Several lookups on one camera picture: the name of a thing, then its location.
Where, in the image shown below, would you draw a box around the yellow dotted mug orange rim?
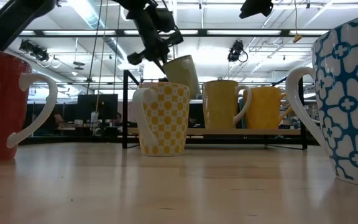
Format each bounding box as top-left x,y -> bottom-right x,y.
132,82 -> 191,157

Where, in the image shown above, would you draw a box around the mustard mug white handle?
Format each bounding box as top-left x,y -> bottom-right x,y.
202,80 -> 252,130

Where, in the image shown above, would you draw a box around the black ceiling device cluster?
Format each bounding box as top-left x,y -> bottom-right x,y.
19,39 -> 50,62

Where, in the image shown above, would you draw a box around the person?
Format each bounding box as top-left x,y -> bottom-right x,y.
47,111 -> 65,129
112,112 -> 124,127

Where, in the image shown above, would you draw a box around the black overhead camera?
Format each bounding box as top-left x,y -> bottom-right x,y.
239,0 -> 274,19

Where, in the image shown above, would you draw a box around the black ceiling camera with cable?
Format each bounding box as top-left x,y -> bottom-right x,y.
227,39 -> 249,63

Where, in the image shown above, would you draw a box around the bright yellow mug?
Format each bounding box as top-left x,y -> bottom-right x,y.
243,86 -> 293,130

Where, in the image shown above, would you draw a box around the yellow hanging hook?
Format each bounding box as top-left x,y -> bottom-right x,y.
292,0 -> 303,44

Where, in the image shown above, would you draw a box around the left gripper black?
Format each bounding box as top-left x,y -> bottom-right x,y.
113,0 -> 185,82

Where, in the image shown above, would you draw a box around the wooden shelf black metal frame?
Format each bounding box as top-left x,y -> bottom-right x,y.
122,69 -> 308,151

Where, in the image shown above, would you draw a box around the pale cream mug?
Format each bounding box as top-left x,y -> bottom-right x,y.
162,55 -> 200,100

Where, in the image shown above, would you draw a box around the black aluminium rig frame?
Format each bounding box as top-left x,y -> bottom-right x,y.
0,29 -> 331,147

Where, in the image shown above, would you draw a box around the blue patterned white mug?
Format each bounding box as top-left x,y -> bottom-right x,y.
285,11 -> 358,189

